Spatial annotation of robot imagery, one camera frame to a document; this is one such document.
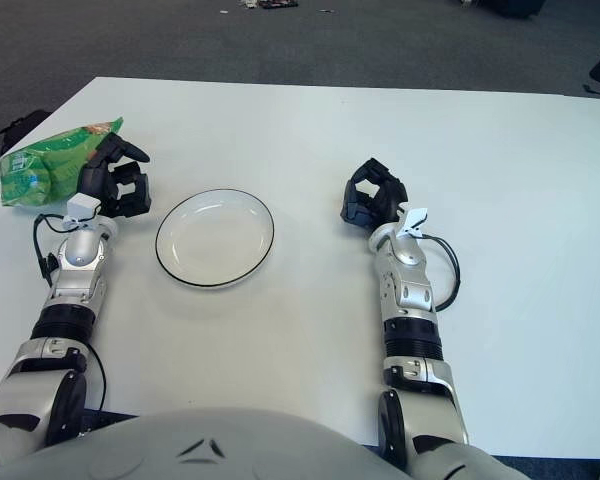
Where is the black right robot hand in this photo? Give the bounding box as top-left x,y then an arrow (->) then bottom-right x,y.
339,158 -> 410,231

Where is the white wrist connector block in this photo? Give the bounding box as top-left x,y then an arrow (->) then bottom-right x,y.
397,207 -> 430,239
63,194 -> 102,230

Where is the white plate with black rim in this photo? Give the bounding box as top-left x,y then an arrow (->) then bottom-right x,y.
154,188 -> 276,290

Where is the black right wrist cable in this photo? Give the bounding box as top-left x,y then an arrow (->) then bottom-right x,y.
417,233 -> 462,312

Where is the green snack chips bag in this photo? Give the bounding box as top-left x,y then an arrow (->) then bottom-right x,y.
0,116 -> 125,209

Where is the circuit board clutter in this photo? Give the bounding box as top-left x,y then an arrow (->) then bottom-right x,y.
239,0 -> 301,11

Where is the white right wrist connector block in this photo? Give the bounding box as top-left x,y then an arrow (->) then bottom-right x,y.
397,207 -> 430,239

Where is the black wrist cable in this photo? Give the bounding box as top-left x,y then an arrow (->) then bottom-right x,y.
33,213 -> 81,289
417,233 -> 462,312

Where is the grey robot torso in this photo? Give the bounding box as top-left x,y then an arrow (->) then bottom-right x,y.
0,406 -> 416,480

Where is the white left wrist connector block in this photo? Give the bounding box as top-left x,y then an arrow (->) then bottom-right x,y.
63,194 -> 102,230

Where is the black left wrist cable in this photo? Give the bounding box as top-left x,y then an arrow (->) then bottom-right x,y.
33,213 -> 81,289

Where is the large dark floor object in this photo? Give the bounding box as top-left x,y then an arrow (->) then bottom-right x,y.
489,0 -> 549,20

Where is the black bag on floor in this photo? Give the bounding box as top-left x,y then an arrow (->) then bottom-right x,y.
0,109 -> 49,159

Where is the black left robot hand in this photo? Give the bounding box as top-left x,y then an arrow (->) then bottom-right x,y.
77,131 -> 154,219

